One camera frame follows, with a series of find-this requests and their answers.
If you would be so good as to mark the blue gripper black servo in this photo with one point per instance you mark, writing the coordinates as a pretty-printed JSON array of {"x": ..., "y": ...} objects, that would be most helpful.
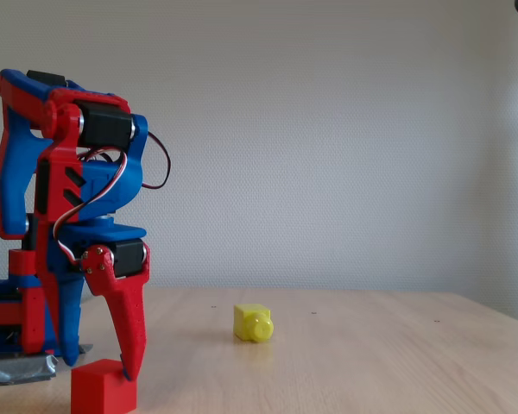
[{"x": 112, "y": 238}]

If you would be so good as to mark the grey duct tape piece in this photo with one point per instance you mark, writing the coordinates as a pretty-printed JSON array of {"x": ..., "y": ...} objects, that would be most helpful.
[{"x": 19, "y": 366}]

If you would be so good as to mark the red cube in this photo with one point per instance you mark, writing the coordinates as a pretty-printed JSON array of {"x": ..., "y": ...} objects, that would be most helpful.
[{"x": 101, "y": 388}]

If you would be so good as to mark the yellow block with round peg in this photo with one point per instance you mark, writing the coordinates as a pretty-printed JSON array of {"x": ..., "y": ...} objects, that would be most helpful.
[{"x": 252, "y": 325}]

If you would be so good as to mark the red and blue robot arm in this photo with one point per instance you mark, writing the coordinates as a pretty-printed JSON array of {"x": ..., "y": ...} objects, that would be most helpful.
[{"x": 15, "y": 194}]

